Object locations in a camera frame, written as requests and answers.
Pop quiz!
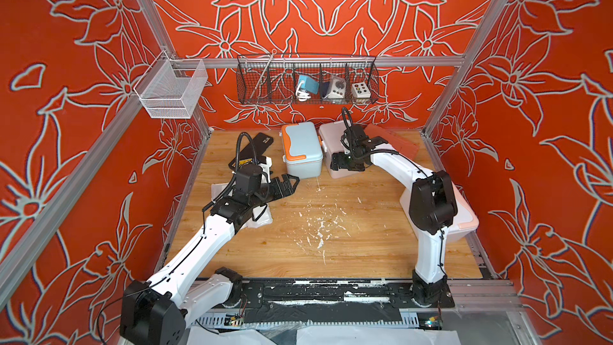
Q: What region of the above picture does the aluminium left side rail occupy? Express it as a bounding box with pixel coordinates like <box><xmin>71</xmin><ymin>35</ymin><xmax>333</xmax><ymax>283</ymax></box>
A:
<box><xmin>1</xmin><ymin>94</ymin><xmax>143</xmax><ymax>308</ymax></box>

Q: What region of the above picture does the white gauze packet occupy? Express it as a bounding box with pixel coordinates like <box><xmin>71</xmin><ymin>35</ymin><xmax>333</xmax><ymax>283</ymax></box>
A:
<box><xmin>211</xmin><ymin>183</ymin><xmax>234</xmax><ymax>200</ymax></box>
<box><xmin>245</xmin><ymin>205</ymin><xmax>273</xmax><ymax>228</ymax></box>

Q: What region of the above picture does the aluminium frame post left rear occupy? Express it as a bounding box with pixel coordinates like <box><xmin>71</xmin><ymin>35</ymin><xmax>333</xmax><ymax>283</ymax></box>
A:
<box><xmin>137</xmin><ymin>0</ymin><xmax>212</xmax><ymax>139</ymax></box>

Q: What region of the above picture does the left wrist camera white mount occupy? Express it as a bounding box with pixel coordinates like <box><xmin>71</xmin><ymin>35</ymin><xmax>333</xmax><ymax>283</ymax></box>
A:
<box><xmin>259</xmin><ymin>156</ymin><xmax>272</xmax><ymax>184</ymax></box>

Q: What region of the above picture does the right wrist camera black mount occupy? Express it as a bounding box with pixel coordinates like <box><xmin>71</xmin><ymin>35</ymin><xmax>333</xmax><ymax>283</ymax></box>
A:
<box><xmin>341</xmin><ymin>125</ymin><xmax>388</xmax><ymax>161</ymax></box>

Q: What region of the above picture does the aluminium frame post right rear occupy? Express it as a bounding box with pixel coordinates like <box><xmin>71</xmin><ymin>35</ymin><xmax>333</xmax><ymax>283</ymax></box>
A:
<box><xmin>423</xmin><ymin>0</ymin><xmax>533</xmax><ymax>136</ymax></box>

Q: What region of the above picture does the white wire mesh basket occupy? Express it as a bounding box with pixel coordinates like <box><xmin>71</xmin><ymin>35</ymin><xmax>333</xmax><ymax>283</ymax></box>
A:
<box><xmin>135</xmin><ymin>59</ymin><xmax>208</xmax><ymax>119</ymax></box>

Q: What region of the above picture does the orange plastic tool case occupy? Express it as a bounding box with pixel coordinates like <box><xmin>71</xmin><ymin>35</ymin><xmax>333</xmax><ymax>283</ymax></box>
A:
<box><xmin>365</xmin><ymin>124</ymin><xmax>419</xmax><ymax>160</ymax></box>

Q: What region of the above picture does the aluminium frame post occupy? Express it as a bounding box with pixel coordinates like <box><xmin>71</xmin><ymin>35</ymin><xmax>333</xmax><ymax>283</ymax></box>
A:
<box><xmin>137</xmin><ymin>0</ymin><xmax>212</xmax><ymax>139</ymax></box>
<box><xmin>423</xmin><ymin>0</ymin><xmax>533</xmax><ymax>136</ymax></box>

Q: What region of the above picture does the black wire wall basket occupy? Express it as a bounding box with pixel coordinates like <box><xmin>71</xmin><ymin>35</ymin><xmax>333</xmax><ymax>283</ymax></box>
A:
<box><xmin>236</xmin><ymin>53</ymin><xmax>380</xmax><ymax>105</ymax></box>

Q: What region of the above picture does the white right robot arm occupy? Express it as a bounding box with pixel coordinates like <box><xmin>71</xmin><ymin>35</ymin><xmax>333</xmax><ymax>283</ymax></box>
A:
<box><xmin>330</xmin><ymin>107</ymin><xmax>458</xmax><ymax>299</ymax></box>

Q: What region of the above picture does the black tool case yellow label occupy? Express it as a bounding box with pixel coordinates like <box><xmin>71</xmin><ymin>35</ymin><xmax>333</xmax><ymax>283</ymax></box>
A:
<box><xmin>228</xmin><ymin>133</ymin><xmax>274</xmax><ymax>168</ymax></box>

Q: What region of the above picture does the beige button box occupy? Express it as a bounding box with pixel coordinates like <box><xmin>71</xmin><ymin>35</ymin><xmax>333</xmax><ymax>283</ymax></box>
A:
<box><xmin>351</xmin><ymin>81</ymin><xmax>371</xmax><ymax>104</ymax></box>

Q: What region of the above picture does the white round-dial device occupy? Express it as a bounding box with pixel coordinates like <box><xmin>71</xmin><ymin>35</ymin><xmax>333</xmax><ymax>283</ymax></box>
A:
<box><xmin>322</xmin><ymin>76</ymin><xmax>346</xmax><ymax>100</ymax></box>

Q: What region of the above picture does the grey first aid box orange handle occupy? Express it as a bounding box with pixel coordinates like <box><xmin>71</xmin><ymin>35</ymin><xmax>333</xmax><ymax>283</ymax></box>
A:
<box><xmin>281</xmin><ymin>121</ymin><xmax>323</xmax><ymax>179</ymax></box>

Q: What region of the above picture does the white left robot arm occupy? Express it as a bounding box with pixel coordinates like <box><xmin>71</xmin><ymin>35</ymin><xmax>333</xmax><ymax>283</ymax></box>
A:
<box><xmin>119</xmin><ymin>150</ymin><xmax>300</xmax><ymax>344</ymax></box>

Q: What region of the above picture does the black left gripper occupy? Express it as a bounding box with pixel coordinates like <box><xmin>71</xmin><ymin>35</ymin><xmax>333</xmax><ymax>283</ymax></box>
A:
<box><xmin>249</xmin><ymin>174</ymin><xmax>299</xmax><ymax>209</ymax></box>

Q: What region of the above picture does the blue device with white cable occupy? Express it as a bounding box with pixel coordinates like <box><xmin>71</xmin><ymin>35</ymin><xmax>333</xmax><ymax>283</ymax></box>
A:
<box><xmin>295</xmin><ymin>75</ymin><xmax>319</xmax><ymax>102</ymax></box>

